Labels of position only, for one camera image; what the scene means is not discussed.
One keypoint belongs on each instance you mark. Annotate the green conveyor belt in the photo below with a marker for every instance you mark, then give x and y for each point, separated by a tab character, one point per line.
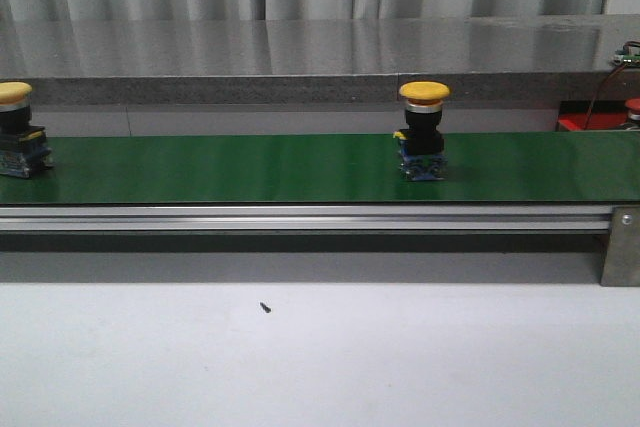
529	167

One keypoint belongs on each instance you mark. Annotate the small green circuit board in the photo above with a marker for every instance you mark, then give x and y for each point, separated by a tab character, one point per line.
628	55

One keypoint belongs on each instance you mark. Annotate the red mushroom push button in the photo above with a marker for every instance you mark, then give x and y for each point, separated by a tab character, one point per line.
632	121

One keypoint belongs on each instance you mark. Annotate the yellow mushroom push button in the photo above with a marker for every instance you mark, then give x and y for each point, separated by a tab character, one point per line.
24	147
420	144

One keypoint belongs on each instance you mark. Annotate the grey stone shelf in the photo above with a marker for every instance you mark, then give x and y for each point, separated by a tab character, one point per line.
532	59

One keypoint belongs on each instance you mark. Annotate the aluminium conveyor rail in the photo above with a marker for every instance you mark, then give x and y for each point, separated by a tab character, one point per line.
280	217

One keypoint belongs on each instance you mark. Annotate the red plate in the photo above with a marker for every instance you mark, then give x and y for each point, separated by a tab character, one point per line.
604	115

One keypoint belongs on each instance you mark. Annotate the grey metal bracket plate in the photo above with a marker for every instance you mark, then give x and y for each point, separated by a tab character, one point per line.
621	266

